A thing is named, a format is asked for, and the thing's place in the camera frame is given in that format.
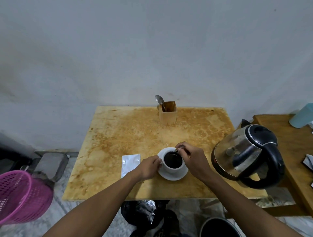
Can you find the person's right hand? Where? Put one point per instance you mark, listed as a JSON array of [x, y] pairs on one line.
[[194, 161]]

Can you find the person's left hand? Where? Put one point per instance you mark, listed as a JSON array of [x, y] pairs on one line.
[[146, 168]]

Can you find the person's left fingers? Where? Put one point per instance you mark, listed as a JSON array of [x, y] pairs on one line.
[[157, 162]]

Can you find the person's right fingers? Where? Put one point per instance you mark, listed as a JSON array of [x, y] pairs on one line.
[[187, 149]]

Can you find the metal teaspoon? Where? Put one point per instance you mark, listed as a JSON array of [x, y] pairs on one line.
[[180, 147]]

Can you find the white ceramic cup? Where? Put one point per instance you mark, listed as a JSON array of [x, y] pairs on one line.
[[174, 168]]

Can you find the person's right forearm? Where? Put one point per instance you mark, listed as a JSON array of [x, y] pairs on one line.
[[242, 207]]

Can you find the person's left forearm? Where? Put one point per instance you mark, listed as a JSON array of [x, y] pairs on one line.
[[102, 202]]

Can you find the black coffee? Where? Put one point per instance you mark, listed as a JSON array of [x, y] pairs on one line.
[[172, 160]]

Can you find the white saucer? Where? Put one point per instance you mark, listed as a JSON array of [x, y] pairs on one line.
[[174, 176]]

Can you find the silver foil sachet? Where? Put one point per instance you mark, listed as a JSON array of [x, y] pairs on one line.
[[129, 164]]

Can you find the wooden utensil holder box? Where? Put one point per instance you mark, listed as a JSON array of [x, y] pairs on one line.
[[168, 117]]

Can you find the crumpled silver foil packet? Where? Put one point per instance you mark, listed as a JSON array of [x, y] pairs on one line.
[[146, 210]]

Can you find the metal spoon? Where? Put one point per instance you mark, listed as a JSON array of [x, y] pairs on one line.
[[160, 99]]

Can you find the black plastic bag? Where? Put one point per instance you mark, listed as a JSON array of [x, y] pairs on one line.
[[168, 222]]

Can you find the black round bucket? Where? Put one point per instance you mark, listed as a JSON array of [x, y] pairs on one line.
[[217, 228]]

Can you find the grey stone block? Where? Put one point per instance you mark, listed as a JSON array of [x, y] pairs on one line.
[[52, 163]]

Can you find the wooden side table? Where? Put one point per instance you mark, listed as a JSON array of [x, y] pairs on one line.
[[293, 151]]

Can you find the light blue plastic cup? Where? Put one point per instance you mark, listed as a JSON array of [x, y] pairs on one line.
[[301, 116]]

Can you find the pink plastic basket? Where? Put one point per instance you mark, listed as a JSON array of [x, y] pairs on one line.
[[22, 197]]

